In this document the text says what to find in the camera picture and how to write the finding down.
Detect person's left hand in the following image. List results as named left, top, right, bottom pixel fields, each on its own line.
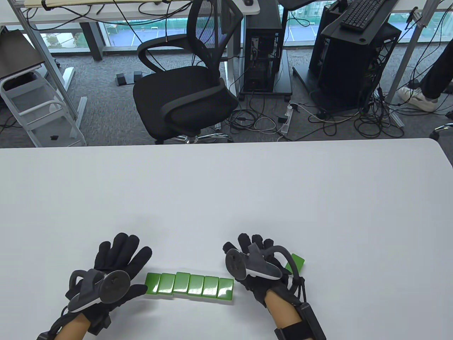
left=65, top=233, right=153, bottom=323

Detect person's right hand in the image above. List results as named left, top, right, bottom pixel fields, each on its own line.
left=222, top=233, right=297, bottom=308

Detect single green-backed mahjong tile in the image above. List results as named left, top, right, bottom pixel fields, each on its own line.
left=285, top=253, right=305, bottom=275

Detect group of green mahjong tiles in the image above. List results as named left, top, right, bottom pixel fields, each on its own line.
left=144, top=272, right=235, bottom=302

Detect person's left forearm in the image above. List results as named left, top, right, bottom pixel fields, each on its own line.
left=58, top=315, right=91, bottom=340

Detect person's right forearm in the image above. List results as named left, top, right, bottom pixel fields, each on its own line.
left=265, top=289, right=305, bottom=340

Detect grey round hand-mounted controller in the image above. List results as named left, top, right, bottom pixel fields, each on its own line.
left=225, top=244, right=299, bottom=284
left=66, top=268, right=131, bottom=313

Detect white metal step stool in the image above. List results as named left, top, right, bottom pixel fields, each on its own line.
left=0, top=69, right=87, bottom=147

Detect white power strip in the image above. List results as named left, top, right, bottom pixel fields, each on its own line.
left=277, top=103, right=295, bottom=134

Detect black mesh office chair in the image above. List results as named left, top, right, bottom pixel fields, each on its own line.
left=133, top=0, right=245, bottom=145

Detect black wheeled tower stand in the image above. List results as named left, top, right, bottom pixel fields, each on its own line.
left=238, top=50, right=293, bottom=102

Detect dark grey flat board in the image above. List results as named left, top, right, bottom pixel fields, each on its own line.
left=0, top=29, right=44, bottom=80

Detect chrome chair base leg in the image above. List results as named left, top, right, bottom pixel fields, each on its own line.
left=429, top=122, right=453, bottom=140

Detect black computer tower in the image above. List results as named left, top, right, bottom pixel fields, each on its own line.
left=242, top=11, right=283, bottom=93

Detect black desk top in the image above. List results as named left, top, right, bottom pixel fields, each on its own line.
left=320, top=0, right=402, bottom=44

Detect black keyboard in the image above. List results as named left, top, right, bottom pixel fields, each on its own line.
left=340, top=0, right=390, bottom=33

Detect tangle of black floor cables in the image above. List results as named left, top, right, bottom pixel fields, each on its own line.
left=226, top=85, right=406, bottom=139

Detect aluminium frame post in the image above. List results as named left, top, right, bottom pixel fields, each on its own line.
left=12, top=0, right=88, bottom=124
left=386, top=0, right=441, bottom=129

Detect black clamp-mounted camera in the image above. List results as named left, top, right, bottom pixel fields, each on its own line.
left=405, top=7, right=424, bottom=29

